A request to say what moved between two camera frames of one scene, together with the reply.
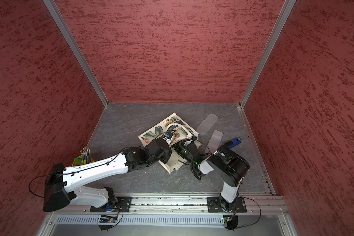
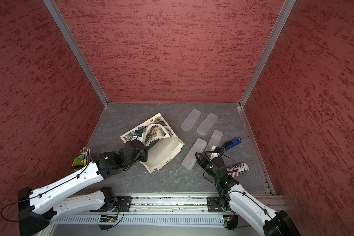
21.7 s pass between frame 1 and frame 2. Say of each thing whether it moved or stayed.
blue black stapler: stayed
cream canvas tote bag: moved
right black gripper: moved
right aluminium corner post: stayed
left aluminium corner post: stayed
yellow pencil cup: stayed
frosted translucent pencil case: stayed
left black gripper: moved
